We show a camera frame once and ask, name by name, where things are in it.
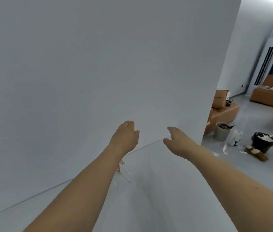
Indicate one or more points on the brown sofa cushion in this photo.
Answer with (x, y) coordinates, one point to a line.
(220, 99)

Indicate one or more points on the brown leather sofa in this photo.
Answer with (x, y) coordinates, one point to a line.
(268, 96)
(223, 115)

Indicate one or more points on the person's left hand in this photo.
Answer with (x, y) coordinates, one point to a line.
(124, 137)

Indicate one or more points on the black waste bin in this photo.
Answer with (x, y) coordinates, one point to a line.
(263, 143)

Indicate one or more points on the white waste bin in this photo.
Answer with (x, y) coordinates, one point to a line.
(221, 134)

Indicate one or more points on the person's right thumb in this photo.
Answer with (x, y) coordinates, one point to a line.
(167, 143)

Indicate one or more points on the white plastic bag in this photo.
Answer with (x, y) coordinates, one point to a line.
(235, 138)

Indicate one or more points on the person's left forearm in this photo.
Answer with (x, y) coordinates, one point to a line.
(78, 190)

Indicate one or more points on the white standing air conditioner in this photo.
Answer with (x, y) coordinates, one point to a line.
(265, 65)

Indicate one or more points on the brown plush toy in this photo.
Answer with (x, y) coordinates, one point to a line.
(256, 152)

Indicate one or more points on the person's right hand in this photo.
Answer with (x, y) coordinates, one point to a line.
(181, 143)

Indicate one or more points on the person's left thumb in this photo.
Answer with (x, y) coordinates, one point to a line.
(137, 134)

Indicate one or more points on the person's right forearm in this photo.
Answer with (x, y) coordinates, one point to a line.
(235, 186)

